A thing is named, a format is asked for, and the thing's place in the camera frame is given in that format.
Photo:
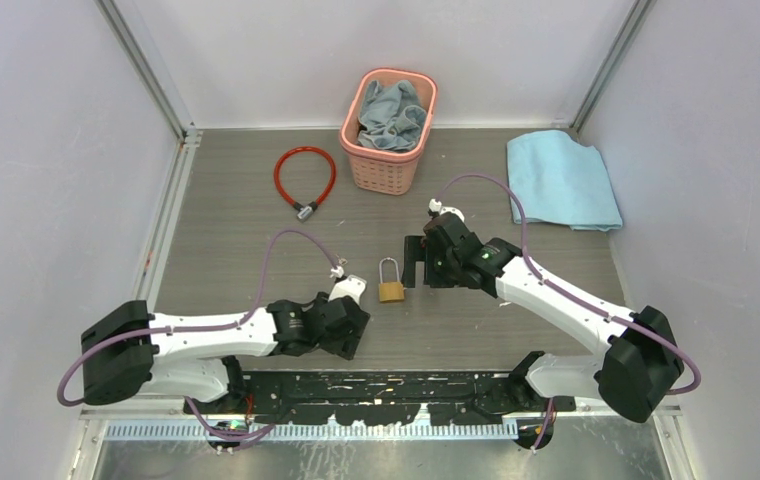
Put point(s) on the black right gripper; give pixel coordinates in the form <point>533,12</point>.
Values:
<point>420,249</point>

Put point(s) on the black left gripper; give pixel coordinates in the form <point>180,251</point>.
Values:
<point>345,346</point>

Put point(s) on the brass padlock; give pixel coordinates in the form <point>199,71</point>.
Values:
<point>390,291</point>

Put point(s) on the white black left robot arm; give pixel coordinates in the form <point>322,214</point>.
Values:
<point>132,351</point>

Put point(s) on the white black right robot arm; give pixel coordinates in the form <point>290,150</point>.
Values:
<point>633,360</point>

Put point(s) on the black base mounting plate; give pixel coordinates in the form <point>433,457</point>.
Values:
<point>378,398</point>

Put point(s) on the pink plastic basket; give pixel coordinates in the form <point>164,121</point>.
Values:
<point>380,171</point>

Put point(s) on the grey cloth in basket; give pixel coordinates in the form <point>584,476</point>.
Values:
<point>391,118</point>

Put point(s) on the light blue folded towel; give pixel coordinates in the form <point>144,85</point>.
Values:
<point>560,181</point>

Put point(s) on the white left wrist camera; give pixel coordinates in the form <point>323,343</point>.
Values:
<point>346,285</point>

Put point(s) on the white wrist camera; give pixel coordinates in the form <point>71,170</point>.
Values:
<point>346,285</point>
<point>436,208</point>

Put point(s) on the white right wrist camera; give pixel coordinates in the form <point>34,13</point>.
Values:
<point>436,208</point>

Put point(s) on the red cable lock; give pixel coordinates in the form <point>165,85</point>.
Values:
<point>305,211</point>

